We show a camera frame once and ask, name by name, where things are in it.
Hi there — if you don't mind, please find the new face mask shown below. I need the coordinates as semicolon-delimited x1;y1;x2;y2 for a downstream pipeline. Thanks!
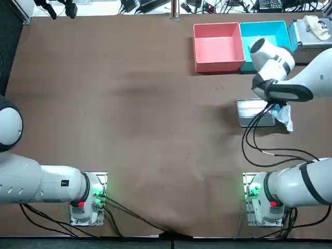
269;103;295;132

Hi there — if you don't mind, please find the pink plastic box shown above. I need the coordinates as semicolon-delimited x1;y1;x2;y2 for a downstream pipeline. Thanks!
193;22;246;74

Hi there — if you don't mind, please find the blue plastic box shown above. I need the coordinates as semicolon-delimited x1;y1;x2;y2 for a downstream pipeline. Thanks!
239;20;295;72

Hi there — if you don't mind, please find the grey ribbed metal tray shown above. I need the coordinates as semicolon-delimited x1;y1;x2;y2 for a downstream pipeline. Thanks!
236;99;275;128

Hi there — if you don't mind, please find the black plug adapter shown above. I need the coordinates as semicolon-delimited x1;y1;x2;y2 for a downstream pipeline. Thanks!
64;2;78;19

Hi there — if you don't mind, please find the black labelled power adapter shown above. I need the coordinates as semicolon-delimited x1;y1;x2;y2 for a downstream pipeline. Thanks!
254;0;285;12

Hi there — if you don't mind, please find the silver aluminium case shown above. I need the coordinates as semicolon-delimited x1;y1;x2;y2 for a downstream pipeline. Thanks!
288;17;332;65

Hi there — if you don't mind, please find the black bar-shaped device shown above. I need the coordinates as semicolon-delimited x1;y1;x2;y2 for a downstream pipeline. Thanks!
34;0;58;20

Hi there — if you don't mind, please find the cream latex glove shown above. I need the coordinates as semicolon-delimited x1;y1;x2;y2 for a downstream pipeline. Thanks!
303;15;331;41

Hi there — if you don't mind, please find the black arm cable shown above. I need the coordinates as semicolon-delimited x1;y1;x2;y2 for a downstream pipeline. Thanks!
253;103;320;161
241;102;321;167

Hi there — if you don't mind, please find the black left base cable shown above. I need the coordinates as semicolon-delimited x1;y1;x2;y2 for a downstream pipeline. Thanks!
19;196;172;238

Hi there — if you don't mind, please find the black base cable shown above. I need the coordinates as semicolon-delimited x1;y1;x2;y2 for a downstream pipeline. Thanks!
19;196;172;238
233;204;332;238

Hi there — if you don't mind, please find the aluminium profile post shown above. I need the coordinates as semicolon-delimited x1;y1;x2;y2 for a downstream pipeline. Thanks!
169;0;181;20

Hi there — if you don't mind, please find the black cable tangle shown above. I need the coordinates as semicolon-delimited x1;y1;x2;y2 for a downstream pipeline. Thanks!
181;0;255;14

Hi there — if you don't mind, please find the black right base cable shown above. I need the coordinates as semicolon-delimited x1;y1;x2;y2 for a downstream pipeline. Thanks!
233;204;332;238

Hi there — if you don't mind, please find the aluminium frame corner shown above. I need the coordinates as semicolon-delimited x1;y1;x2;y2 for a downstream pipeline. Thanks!
15;0;35;26

